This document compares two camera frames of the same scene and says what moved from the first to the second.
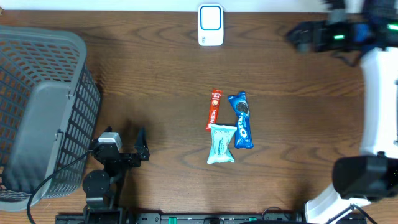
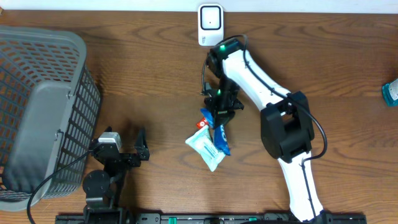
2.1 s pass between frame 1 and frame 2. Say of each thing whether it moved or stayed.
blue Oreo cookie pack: moved
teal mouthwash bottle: moved
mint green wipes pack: moved
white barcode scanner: stayed
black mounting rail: stayed
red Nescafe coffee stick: moved
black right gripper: moved
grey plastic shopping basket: stayed
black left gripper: stayed
